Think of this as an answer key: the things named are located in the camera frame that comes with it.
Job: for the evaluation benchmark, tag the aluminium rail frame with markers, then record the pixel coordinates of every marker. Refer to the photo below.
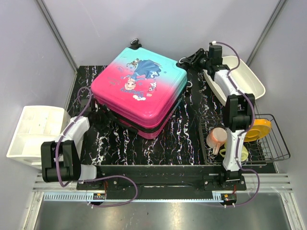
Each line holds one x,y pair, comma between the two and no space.
121,190

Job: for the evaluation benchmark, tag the white plastic tray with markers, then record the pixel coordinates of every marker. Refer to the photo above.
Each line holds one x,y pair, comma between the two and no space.
244,77

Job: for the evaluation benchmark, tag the white drawer organizer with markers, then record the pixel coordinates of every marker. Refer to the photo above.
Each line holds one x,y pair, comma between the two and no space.
37,124

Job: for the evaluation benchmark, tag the pink and teal kids suitcase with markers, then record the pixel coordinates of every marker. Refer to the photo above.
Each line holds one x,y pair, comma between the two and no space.
141,89

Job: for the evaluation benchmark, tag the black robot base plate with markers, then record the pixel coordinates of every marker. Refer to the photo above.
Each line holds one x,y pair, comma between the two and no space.
195,176

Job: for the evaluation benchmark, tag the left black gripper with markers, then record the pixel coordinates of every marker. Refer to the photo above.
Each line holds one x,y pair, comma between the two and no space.
109,118

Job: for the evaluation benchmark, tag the black marble pattern mat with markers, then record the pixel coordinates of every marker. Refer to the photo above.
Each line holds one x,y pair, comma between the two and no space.
181,141

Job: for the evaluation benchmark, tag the orange-yellow plate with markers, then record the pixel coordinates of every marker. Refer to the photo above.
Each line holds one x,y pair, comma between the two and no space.
260,129

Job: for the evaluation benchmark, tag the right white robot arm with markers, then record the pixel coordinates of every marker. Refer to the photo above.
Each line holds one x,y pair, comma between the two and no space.
238,112

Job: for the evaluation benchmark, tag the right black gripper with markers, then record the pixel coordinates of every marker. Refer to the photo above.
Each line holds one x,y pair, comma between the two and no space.
194,58

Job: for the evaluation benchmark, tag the pink cup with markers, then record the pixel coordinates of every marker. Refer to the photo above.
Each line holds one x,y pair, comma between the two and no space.
216,138

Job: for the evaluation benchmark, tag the yellow-green mug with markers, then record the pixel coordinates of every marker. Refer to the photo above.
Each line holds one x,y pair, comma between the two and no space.
244,154

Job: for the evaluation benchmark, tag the black wire dish rack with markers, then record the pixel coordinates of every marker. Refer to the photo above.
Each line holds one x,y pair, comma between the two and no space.
271,148

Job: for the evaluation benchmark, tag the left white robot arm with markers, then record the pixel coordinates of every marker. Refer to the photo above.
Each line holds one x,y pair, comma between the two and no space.
60,158

